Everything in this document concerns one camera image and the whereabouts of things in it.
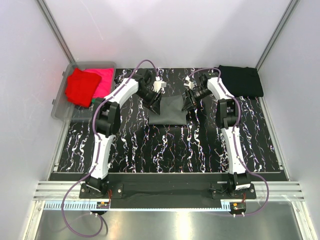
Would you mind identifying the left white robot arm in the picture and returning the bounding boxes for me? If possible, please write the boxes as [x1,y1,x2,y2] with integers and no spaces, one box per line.
[85,69,167,197]

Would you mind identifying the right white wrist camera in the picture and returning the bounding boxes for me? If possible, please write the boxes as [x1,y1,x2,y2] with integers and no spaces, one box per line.
[183,76,196,90]

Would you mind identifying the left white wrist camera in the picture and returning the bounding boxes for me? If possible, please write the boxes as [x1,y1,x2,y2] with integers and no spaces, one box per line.
[153,80,167,93]

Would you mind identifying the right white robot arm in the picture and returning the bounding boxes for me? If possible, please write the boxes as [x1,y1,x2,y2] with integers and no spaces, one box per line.
[182,72,251,199]

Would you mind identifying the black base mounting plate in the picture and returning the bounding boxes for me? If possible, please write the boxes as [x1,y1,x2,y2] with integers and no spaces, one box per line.
[79,182,244,210]

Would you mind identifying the folded black t-shirt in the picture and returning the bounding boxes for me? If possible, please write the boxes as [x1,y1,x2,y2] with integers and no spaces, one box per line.
[218,65,264,98]

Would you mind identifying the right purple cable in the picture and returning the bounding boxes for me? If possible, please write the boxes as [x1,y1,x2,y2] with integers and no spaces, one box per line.
[187,67,270,216]

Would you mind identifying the purple cable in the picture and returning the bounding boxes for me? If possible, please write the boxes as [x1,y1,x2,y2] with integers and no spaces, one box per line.
[187,67,270,216]
[60,59,158,238]

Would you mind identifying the grey t-shirt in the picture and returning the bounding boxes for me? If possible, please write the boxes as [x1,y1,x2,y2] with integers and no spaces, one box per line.
[148,95,187,126]

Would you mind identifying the clear plastic bin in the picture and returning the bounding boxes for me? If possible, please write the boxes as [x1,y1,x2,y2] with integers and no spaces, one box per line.
[51,61,116,122]

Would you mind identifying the slotted cable duct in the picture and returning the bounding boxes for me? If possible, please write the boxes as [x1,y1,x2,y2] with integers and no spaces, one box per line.
[44,200,111,211]

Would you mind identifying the red t-shirt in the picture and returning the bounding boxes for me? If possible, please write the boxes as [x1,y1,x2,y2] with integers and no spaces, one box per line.
[65,68,101,108]

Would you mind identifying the pink t-shirt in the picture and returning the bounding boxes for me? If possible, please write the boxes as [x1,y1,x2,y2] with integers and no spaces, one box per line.
[84,68,115,99]

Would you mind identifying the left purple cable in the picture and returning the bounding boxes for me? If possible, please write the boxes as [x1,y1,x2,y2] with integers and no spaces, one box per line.
[60,59,158,238]

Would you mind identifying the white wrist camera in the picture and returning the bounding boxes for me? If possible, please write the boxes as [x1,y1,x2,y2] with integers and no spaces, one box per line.
[153,80,167,93]
[183,76,196,90]

